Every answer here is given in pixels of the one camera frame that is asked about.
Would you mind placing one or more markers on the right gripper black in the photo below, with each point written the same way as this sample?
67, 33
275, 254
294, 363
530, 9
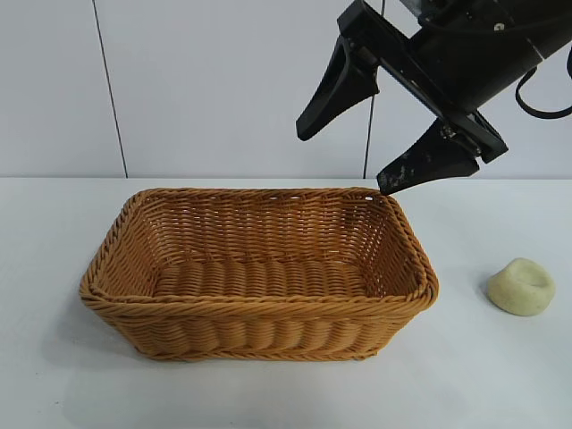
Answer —
465, 67

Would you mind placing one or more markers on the pale egg yolk pastry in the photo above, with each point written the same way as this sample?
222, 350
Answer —
520, 288

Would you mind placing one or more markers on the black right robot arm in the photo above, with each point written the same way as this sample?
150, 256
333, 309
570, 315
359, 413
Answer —
536, 22

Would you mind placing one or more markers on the brown woven wicker basket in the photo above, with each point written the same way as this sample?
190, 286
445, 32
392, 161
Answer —
259, 313

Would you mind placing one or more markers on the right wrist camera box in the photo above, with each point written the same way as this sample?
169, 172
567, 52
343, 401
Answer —
413, 6

